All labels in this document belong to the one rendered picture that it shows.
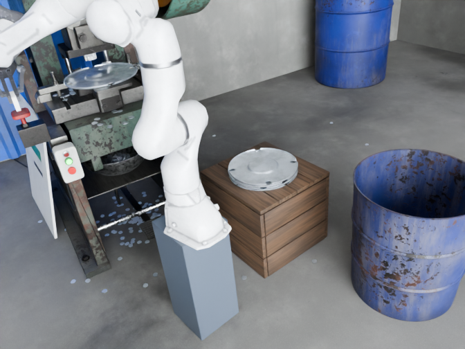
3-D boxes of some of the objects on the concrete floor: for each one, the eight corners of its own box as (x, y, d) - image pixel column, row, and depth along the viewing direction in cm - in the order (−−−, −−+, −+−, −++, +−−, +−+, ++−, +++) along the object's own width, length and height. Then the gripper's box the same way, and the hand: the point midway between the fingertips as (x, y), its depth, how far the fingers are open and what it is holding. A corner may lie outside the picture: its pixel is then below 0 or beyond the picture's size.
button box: (115, 269, 184) (75, 145, 152) (57, 296, 175) (0, 169, 142) (52, 147, 293) (20, 60, 260) (14, 160, 283) (-25, 70, 250)
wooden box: (327, 236, 191) (330, 172, 172) (265, 279, 173) (259, 211, 154) (268, 199, 219) (265, 140, 200) (209, 233, 201) (199, 171, 182)
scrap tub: (485, 291, 158) (520, 184, 132) (408, 347, 141) (431, 238, 116) (395, 233, 189) (409, 137, 164) (324, 273, 173) (326, 174, 147)
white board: (54, 239, 208) (40, 122, 182) (32, 195, 244) (17, 93, 218) (57, 238, 209) (43, 122, 183) (34, 195, 245) (20, 93, 219)
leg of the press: (113, 268, 187) (46, 70, 139) (87, 280, 182) (9, 79, 135) (67, 180, 256) (12, 28, 208) (48, 186, 251) (-13, 32, 204)
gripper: (-24, 66, 125) (1, 121, 144) (22, 55, 131) (40, 110, 150) (-30, 50, 129) (-5, 106, 148) (15, 41, 134) (33, 96, 153)
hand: (14, 101), depth 146 cm, fingers closed
